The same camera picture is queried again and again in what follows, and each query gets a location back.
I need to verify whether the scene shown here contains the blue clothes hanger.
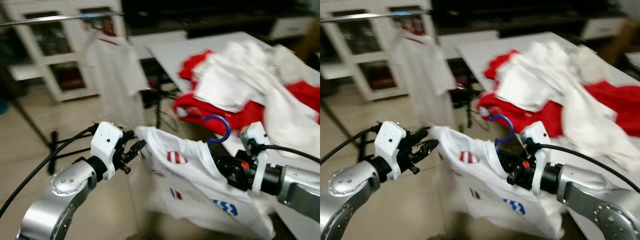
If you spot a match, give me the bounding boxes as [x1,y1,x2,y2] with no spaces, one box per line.
[487,114,516,146]
[202,114,232,146]

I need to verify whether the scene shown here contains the white t-shirt with logos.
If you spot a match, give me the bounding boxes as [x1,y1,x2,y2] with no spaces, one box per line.
[135,125,277,240]
[430,125,567,240]

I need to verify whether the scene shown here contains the red clothes hanger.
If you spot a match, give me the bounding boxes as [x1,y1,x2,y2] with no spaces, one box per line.
[400,27,433,46]
[92,29,126,47]

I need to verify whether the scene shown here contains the red cloth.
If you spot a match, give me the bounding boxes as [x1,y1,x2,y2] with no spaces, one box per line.
[172,49,321,137]
[477,49,640,146]

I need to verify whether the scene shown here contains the white glass-door cabinet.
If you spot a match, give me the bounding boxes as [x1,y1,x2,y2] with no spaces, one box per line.
[0,0,126,103]
[320,0,433,101]

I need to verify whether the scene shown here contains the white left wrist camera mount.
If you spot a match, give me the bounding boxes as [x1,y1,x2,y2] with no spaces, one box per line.
[374,121,407,181]
[90,121,124,180]

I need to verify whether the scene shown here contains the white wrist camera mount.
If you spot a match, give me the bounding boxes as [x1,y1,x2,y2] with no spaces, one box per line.
[240,121,272,196]
[374,121,407,181]
[519,121,551,196]
[90,121,124,180]

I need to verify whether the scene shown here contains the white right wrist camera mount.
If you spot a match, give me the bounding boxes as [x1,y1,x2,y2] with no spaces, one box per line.
[240,121,272,196]
[519,121,551,196]

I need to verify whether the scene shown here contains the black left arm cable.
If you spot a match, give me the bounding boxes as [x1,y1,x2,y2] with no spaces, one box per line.
[320,125,381,165]
[0,125,98,218]

